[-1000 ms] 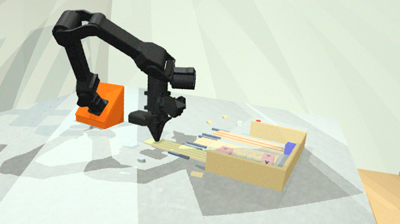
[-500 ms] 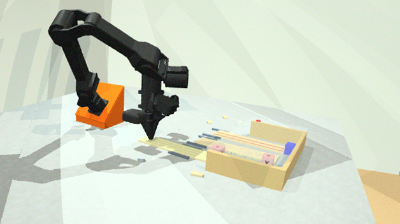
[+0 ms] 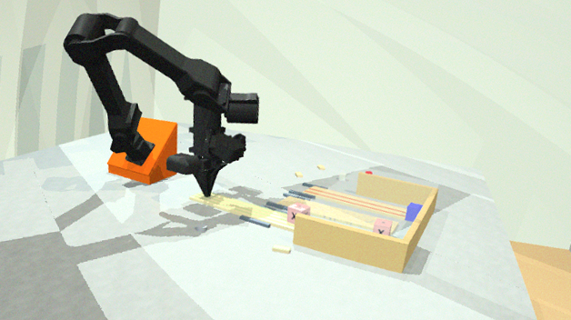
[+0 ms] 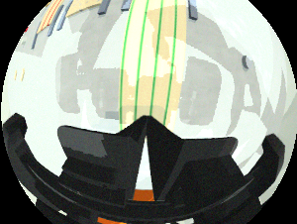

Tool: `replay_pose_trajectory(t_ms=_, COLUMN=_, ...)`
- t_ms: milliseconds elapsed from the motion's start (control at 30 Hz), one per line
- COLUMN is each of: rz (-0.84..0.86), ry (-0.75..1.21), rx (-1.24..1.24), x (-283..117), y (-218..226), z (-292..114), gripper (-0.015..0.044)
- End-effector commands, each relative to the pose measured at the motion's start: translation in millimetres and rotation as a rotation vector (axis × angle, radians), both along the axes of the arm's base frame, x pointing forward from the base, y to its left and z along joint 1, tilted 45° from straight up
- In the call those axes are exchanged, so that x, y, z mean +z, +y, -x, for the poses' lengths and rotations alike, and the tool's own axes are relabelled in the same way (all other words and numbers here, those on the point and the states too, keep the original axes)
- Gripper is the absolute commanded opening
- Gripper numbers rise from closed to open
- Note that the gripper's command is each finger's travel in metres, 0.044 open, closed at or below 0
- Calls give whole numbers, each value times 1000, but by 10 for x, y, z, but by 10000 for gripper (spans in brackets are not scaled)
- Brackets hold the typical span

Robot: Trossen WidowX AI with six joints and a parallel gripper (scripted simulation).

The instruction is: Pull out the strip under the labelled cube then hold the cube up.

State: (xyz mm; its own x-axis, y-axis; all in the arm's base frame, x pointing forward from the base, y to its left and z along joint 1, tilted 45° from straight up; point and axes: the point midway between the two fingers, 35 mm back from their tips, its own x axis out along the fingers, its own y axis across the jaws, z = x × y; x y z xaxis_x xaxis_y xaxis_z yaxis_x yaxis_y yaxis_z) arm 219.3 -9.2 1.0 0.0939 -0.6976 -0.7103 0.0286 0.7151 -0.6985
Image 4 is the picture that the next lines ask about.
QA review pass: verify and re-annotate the small grey disc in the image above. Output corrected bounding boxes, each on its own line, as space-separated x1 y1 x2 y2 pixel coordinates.
242 56 252 68

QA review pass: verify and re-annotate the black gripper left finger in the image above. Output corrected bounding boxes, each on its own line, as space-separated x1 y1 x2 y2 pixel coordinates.
56 115 148 200

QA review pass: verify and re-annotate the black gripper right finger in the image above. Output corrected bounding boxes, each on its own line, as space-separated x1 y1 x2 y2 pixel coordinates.
146 116 238 201

